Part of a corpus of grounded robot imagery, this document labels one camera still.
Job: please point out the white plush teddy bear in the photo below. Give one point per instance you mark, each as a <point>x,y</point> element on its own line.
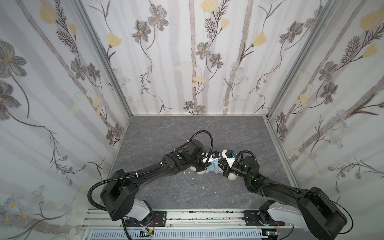
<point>200,172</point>

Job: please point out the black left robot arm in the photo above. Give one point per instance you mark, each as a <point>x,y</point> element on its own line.
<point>120,191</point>

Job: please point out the aluminium corner post right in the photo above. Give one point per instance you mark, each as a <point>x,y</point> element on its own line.
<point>319,26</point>

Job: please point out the white slotted cable duct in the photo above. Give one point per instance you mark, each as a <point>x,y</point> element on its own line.
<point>199,234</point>

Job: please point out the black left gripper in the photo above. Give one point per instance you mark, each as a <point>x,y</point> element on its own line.
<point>202,162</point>

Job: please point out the aluminium corner post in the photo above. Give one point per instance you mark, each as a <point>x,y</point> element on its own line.
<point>319,26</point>
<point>102,55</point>

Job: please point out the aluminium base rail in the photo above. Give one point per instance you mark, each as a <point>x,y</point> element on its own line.
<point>176,219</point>

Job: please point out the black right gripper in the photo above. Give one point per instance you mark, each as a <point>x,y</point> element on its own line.
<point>225,165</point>

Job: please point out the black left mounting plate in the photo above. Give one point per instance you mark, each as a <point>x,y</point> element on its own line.
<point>154,219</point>

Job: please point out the black mounting plate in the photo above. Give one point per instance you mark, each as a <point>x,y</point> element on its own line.
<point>154,219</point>
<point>258,218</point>

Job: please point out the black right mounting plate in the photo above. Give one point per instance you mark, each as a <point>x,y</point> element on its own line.
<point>258,218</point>

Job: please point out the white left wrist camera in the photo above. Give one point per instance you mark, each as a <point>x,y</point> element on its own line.
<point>208,158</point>

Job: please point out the light blue fleece hoodie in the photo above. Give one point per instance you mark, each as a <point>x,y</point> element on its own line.
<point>214,166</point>

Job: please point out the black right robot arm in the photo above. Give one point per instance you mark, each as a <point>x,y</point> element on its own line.
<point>323,217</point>

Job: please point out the aluminium corner post left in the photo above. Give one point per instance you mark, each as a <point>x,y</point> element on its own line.
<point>102,55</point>

